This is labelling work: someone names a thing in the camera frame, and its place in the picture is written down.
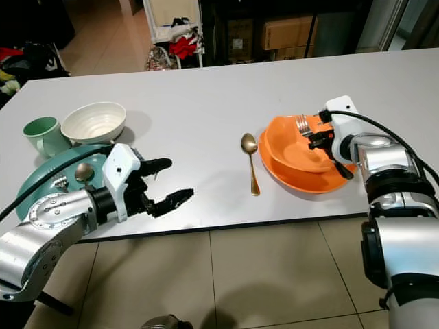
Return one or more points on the dark clothes pile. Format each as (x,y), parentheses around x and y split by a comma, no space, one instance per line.
(41,62)

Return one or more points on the gold spoon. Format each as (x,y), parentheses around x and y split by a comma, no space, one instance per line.
(84,171)
(249,142)

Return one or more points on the patterned bag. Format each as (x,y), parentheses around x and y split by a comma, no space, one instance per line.
(159,60)

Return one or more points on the red cloth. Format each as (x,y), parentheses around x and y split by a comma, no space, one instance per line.
(184,46)

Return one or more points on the white rack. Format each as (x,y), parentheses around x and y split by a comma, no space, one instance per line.
(171,12)

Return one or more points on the orange bowl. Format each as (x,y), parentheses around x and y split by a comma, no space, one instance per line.
(291,147)

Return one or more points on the grey robot foot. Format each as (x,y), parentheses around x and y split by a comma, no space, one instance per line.
(166,322)

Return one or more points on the teal plate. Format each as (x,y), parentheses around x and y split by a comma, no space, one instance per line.
(34,184)

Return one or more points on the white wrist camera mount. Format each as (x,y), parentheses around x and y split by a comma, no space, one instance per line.
(344,127)
(122,171)

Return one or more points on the white ribbed bowl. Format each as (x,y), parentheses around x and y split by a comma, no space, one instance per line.
(92,123)

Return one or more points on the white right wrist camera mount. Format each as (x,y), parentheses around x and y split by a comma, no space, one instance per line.
(344,127)

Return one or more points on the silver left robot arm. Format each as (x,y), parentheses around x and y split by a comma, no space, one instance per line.
(41,233)

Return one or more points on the orange plate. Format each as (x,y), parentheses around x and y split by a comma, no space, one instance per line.
(312,184)

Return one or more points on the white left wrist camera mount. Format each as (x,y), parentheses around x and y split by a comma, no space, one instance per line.
(122,171)

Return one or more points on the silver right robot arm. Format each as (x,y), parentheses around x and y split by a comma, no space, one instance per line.
(398,240)

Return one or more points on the silver fork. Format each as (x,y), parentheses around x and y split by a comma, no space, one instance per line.
(302,125)
(60,182)

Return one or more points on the green mug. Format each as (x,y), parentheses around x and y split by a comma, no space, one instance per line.
(41,136)

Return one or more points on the brown cardboard box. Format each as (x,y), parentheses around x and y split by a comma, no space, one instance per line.
(288,32)

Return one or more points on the black table leg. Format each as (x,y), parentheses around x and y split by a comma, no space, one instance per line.
(56,303)

